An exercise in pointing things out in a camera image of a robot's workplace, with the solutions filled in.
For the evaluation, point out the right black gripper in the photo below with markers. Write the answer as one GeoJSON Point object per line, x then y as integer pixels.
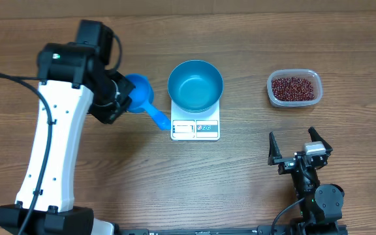
{"type": "Point", "coordinates": [288, 163]}

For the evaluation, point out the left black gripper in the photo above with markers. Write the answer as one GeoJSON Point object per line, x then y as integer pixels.
{"type": "Point", "coordinates": [111, 116]}

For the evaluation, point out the blue plastic measuring scoop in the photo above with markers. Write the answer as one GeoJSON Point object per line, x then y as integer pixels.
{"type": "Point", "coordinates": [142, 97]}

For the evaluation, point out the red beans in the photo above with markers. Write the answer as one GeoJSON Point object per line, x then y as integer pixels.
{"type": "Point", "coordinates": [292, 89]}

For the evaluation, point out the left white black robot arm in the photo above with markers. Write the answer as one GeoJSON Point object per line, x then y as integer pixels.
{"type": "Point", "coordinates": [74, 81]}

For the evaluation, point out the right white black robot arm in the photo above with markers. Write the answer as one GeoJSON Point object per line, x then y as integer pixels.
{"type": "Point", "coordinates": [318, 206]}

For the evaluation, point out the teal blue bowl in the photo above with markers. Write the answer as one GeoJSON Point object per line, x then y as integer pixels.
{"type": "Point", "coordinates": [195, 86]}

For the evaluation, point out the white digital kitchen scale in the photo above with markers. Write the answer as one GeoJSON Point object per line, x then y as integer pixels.
{"type": "Point", "coordinates": [202, 126]}

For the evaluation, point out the clear plastic container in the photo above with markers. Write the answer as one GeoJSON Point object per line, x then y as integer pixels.
{"type": "Point", "coordinates": [310, 75]}

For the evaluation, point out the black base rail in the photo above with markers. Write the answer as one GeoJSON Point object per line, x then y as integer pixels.
{"type": "Point", "coordinates": [227, 231]}

